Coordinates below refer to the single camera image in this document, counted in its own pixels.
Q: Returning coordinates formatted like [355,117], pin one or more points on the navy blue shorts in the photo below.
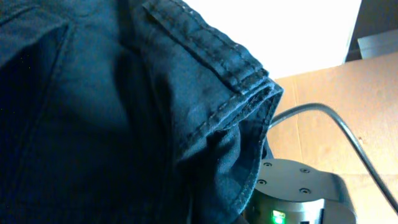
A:
[127,112]

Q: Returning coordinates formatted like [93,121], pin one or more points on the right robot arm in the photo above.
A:
[289,192]

